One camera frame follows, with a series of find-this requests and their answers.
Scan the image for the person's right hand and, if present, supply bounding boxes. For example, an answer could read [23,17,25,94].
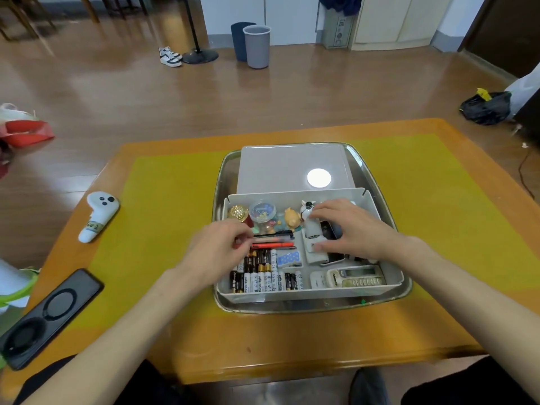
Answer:
[309,198,406,263]

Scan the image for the person's left hand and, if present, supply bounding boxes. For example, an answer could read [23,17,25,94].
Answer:
[174,219,256,288]

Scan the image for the white rectangular device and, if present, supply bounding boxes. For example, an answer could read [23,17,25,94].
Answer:
[303,219,330,266]

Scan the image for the person's left forearm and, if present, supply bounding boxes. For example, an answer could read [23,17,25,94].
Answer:
[19,267,209,405]

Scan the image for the person's right forearm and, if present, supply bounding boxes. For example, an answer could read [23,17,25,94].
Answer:
[390,235,540,378]

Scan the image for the black glossy device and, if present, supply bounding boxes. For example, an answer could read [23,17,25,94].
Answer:
[318,221,347,266]

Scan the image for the clear tub of coloured clips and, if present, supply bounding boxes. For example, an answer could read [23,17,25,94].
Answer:
[248,200,277,224]

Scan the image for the blue dotted small box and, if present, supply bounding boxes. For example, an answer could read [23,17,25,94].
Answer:
[276,250,304,268]

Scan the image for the row of batteries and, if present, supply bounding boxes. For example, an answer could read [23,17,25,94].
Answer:
[229,249,305,294]

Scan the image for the cream remote control with display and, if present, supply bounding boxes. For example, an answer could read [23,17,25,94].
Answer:
[327,265,387,288]

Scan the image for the yellow animal figurine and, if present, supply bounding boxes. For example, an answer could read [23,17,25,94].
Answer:
[283,207,303,231]

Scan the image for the white plastic drawer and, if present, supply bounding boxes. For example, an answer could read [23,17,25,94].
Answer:
[216,187,405,304]

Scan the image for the silver metal tray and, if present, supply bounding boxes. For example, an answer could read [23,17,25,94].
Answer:
[212,141,413,315]

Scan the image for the yellow table mat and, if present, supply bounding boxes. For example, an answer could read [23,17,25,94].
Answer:
[69,134,540,329]

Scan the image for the white handheld controller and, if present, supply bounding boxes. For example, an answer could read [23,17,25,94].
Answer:
[78,191,120,244]

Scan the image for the person's dark shoe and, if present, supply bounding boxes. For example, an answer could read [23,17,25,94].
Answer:
[348,367,391,405]

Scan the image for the black pole stand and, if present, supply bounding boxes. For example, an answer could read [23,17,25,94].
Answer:
[182,0,219,65]

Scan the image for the grey waste bin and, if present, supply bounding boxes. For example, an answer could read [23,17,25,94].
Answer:
[242,24,272,69]

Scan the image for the blue waste bin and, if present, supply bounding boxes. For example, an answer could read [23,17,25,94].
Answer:
[230,22,257,62]

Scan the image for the black bag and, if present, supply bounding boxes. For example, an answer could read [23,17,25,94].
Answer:
[459,91,512,126]

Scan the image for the person's black trousers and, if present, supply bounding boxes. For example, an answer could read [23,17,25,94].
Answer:
[12,353,540,405]

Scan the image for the white and green bag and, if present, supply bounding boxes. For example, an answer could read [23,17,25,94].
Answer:
[0,259,41,318]

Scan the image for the cream cabinet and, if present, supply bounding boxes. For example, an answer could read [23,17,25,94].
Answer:
[350,0,455,52]

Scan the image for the red and white bag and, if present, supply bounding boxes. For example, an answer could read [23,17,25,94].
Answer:
[0,103,56,178]

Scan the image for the dark blue hanging cloth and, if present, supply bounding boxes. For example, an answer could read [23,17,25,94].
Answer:
[319,0,364,17]

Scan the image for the white plastic bag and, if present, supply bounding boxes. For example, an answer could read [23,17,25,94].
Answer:
[504,62,540,119]

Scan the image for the wooden furniture legs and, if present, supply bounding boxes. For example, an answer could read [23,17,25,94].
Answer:
[78,0,149,24]

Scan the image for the dark brown door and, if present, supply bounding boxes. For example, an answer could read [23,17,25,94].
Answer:
[459,0,540,79]

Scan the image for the wooden chair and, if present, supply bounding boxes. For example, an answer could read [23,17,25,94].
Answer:
[0,0,58,42]

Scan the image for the black smartphone with ring case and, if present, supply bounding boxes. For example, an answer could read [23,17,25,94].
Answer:
[0,268,105,371]

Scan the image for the black cable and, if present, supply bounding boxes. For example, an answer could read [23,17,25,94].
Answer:
[517,147,540,204]

